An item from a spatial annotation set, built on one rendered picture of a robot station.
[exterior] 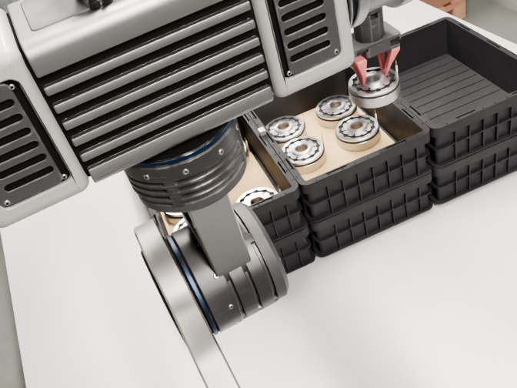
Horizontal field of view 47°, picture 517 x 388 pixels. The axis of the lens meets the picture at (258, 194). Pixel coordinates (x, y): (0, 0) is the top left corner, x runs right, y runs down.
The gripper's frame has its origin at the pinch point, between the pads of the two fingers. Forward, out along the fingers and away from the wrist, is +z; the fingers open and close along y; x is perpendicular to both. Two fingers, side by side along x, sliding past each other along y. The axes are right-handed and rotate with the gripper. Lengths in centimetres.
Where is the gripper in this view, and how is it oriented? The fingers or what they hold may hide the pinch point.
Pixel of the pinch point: (372, 76)
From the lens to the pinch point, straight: 123.3
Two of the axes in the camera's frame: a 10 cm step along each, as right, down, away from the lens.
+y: -9.1, 3.9, -1.4
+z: 2.1, 7.2, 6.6
